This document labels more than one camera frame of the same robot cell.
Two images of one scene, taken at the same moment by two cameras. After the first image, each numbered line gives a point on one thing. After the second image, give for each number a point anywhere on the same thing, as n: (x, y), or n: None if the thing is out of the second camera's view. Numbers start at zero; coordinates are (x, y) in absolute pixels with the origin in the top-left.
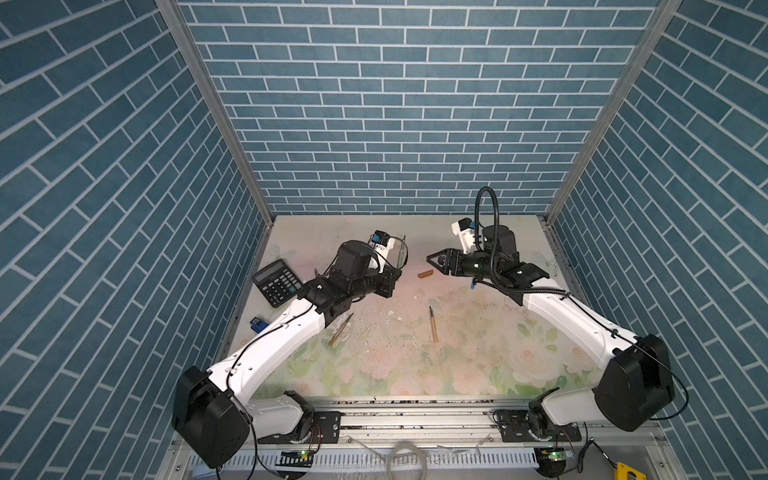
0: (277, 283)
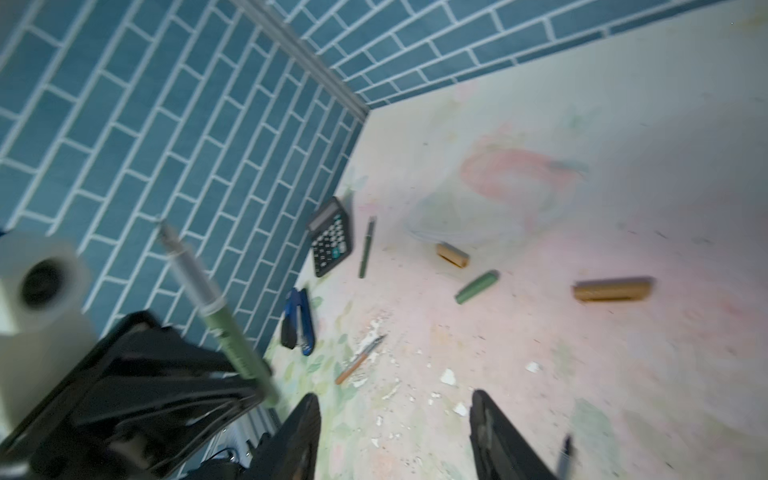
0: (332, 237)
